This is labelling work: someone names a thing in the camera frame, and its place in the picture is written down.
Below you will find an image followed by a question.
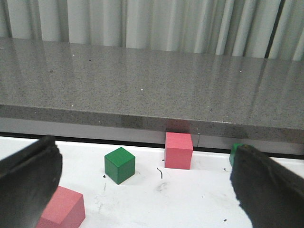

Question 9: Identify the green cube block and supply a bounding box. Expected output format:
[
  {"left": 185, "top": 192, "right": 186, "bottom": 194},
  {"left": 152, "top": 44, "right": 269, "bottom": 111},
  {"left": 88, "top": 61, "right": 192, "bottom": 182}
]
[{"left": 229, "top": 143, "right": 245, "bottom": 167}]

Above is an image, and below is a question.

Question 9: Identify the pink cube block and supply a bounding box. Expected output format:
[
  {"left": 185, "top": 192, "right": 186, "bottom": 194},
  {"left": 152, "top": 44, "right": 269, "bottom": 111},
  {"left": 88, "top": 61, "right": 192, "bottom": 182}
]
[{"left": 164, "top": 132, "right": 193, "bottom": 170}]

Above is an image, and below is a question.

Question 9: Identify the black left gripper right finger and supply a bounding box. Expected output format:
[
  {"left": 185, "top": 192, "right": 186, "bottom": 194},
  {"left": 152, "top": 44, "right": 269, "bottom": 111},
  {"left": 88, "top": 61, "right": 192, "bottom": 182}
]
[{"left": 229, "top": 144, "right": 304, "bottom": 228}]

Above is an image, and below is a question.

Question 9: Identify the green block at left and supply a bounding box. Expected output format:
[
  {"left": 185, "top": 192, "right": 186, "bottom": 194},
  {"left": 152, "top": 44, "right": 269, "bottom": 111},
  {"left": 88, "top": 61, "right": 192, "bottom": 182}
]
[{"left": 104, "top": 147, "right": 135, "bottom": 184}]

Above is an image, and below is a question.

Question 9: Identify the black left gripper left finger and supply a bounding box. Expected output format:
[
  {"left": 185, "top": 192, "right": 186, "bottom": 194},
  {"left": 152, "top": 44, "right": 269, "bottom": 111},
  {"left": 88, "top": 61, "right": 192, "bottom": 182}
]
[{"left": 0, "top": 135, "right": 62, "bottom": 228}]

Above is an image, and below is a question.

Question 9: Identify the pink block near camera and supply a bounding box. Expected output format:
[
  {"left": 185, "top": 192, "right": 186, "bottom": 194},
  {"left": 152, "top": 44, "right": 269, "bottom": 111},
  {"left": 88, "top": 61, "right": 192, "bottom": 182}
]
[{"left": 37, "top": 186, "right": 86, "bottom": 228}]

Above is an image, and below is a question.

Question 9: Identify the grey stone counter shelf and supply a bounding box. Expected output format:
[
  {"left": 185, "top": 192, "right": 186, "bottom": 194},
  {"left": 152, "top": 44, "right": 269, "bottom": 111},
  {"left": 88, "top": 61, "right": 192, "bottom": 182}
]
[{"left": 0, "top": 38, "right": 304, "bottom": 155}]

